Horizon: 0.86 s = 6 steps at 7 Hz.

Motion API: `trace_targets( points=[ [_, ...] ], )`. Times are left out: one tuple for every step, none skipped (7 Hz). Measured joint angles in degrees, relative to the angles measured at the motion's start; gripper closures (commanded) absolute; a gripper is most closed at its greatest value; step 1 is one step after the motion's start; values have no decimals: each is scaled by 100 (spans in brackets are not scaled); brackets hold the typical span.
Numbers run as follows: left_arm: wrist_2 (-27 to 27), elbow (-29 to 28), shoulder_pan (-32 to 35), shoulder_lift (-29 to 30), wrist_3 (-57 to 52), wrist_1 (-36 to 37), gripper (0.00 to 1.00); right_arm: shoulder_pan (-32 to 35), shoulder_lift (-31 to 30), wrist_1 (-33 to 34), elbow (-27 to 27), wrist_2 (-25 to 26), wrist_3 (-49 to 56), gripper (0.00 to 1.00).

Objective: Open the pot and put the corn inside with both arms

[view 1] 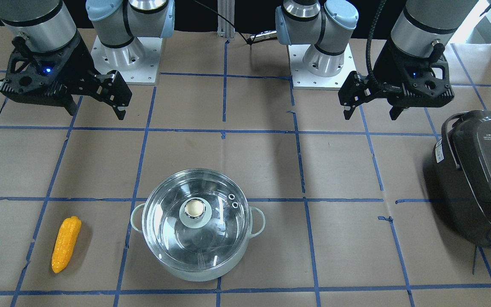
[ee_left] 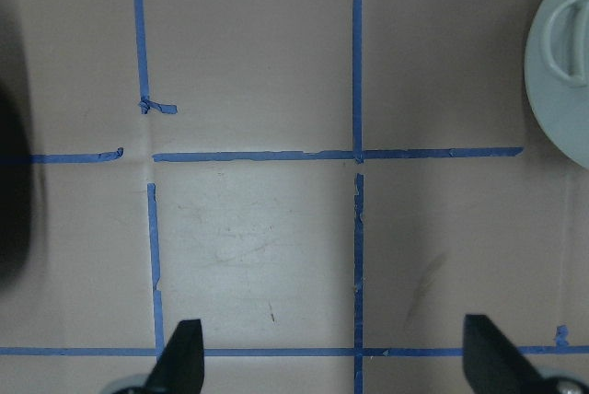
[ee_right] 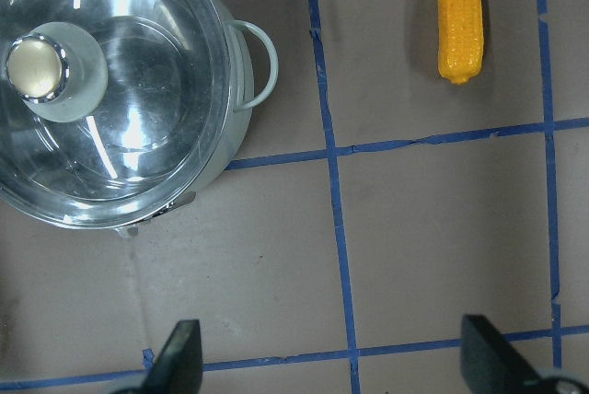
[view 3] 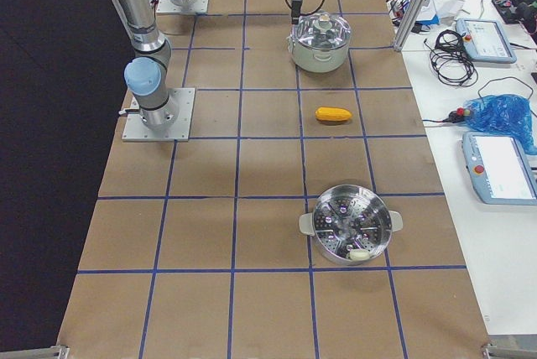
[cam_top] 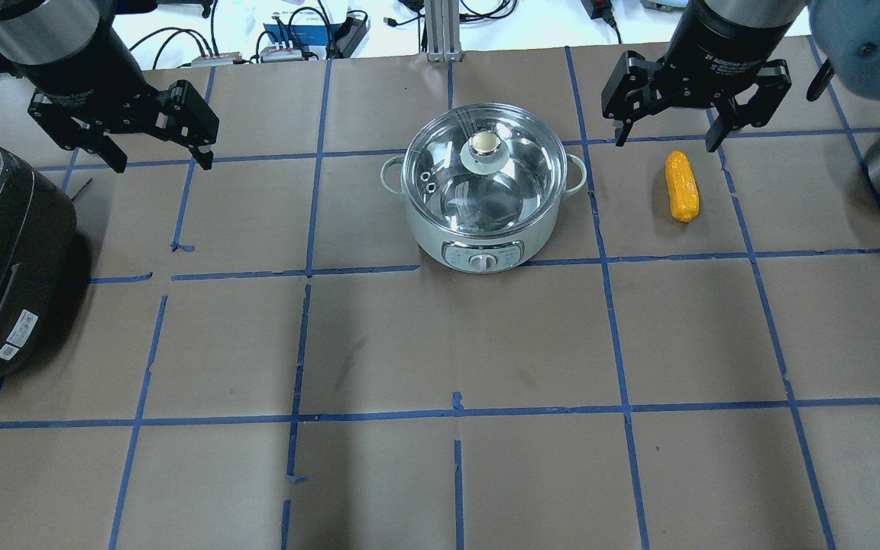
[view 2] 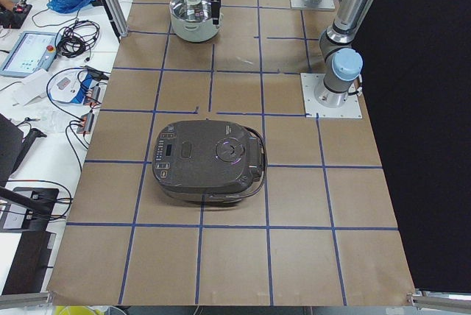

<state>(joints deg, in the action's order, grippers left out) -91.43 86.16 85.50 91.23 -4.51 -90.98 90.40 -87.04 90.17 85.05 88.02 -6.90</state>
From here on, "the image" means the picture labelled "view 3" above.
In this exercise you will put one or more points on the glass pot lid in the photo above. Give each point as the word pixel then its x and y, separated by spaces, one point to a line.
pixel 322 31

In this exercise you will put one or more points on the yellow corn cob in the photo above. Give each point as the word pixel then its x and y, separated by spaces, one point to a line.
pixel 332 114

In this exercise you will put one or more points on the pale green electric pot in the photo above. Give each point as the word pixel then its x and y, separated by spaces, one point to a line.
pixel 314 60

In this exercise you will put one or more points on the far teach pendant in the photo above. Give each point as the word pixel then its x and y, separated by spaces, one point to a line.
pixel 485 41

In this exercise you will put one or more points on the teach pendant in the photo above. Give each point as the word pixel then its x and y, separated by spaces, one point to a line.
pixel 498 169
pixel 485 41

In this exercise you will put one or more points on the red emergency stop button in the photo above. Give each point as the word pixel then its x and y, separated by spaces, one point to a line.
pixel 459 115

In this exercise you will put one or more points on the steel steamer basket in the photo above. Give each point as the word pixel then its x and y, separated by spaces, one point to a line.
pixel 350 224

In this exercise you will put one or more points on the blue plastic bag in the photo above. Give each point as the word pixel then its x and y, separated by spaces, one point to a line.
pixel 505 114

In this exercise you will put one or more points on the near teach pendant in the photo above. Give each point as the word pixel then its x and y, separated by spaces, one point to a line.
pixel 498 169

